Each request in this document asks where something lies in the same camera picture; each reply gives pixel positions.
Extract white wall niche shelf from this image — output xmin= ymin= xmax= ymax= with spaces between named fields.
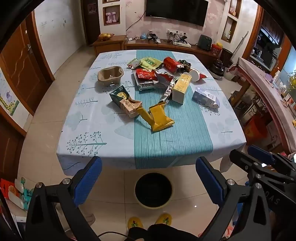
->
xmin=102 ymin=0 xmax=122 ymax=26

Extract white and blue carton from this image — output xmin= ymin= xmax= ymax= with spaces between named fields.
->
xmin=192 ymin=87 xmax=220 ymax=109

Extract beige packet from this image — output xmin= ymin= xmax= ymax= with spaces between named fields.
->
xmin=119 ymin=97 xmax=142 ymax=118

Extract black cooking pot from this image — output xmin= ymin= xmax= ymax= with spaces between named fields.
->
xmin=209 ymin=59 xmax=225 ymax=80

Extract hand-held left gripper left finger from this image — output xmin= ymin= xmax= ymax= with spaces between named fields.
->
xmin=25 ymin=156 xmax=102 ymax=241

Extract white wall power strip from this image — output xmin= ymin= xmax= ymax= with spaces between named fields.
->
xmin=166 ymin=29 xmax=188 ymax=36

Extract cream round waste bin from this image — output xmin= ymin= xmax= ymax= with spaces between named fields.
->
xmin=134 ymin=173 xmax=173 ymax=209

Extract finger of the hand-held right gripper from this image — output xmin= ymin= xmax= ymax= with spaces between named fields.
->
xmin=247 ymin=145 xmax=296 ymax=172
xmin=229 ymin=149 xmax=296 ymax=184

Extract white set-top box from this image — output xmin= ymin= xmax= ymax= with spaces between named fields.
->
xmin=172 ymin=40 xmax=192 ymax=48

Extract red packet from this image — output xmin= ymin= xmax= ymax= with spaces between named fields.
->
xmin=163 ymin=57 xmax=184 ymax=73

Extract white red torn wrapper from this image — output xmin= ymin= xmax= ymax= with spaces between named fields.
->
xmin=153 ymin=70 xmax=175 ymax=88

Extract black cable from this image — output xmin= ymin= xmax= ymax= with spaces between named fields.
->
xmin=97 ymin=231 xmax=130 ymax=240

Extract yellow-green packet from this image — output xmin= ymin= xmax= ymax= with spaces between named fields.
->
xmin=140 ymin=57 xmax=163 ymax=69

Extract table with patterned tablecloth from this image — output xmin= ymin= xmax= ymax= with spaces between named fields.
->
xmin=56 ymin=50 xmax=247 ymax=176

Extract dark wrapper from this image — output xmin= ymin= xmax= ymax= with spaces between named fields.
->
xmin=178 ymin=60 xmax=192 ymax=71

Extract microwave oven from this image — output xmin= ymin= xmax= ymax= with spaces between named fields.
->
xmin=261 ymin=49 xmax=277 ymax=70

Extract grey foil packet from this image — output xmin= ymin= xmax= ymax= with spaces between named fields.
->
xmin=133 ymin=72 xmax=158 ymax=91

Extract wooden television cabinet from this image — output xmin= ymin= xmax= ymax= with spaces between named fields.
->
xmin=92 ymin=35 xmax=232 ymax=61

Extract long silver striped wrapper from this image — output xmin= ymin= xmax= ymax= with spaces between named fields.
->
xmin=159 ymin=77 xmax=177 ymax=105

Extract red printed box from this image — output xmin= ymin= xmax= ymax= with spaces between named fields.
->
xmin=0 ymin=178 xmax=15 ymax=200

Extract orange bucket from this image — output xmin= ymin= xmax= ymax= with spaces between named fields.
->
xmin=245 ymin=116 xmax=267 ymax=142

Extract person's black trousers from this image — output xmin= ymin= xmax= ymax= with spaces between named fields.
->
xmin=128 ymin=224 xmax=201 ymax=241

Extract dark green air fryer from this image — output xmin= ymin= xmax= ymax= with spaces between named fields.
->
xmin=198 ymin=35 xmax=213 ymax=51

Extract mop handle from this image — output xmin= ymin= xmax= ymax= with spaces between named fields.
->
xmin=231 ymin=30 xmax=249 ymax=63

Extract green drink carton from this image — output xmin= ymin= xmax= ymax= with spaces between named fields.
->
xmin=109 ymin=85 xmax=130 ymax=109

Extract yellow cardboard box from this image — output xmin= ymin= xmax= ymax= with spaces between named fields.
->
xmin=172 ymin=74 xmax=193 ymax=103

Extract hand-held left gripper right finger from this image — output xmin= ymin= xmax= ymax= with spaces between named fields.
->
xmin=195 ymin=156 xmax=271 ymax=241

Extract pink dumbbells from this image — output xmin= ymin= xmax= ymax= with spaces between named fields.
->
xmin=105 ymin=11 xmax=118 ymax=24

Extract wall poster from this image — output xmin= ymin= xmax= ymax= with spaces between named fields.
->
xmin=0 ymin=72 xmax=30 ymax=116

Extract black flat television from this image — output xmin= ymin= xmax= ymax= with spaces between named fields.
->
xmin=146 ymin=0 xmax=208 ymax=27

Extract red snack bag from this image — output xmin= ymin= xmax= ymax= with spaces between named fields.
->
xmin=135 ymin=69 xmax=159 ymax=81

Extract brown pulp cup carrier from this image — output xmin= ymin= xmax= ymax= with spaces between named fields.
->
xmin=97 ymin=66 xmax=125 ymax=87

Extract yellow snack packet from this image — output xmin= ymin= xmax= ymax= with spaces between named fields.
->
xmin=136 ymin=102 xmax=175 ymax=132

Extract small white carton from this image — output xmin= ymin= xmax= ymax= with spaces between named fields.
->
xmin=127 ymin=58 xmax=142 ymax=69

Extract white red paper cup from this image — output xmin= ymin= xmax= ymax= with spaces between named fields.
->
xmin=183 ymin=68 xmax=208 ymax=82

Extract brown wooden door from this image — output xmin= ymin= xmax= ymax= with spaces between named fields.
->
xmin=0 ymin=19 xmax=55 ymax=116

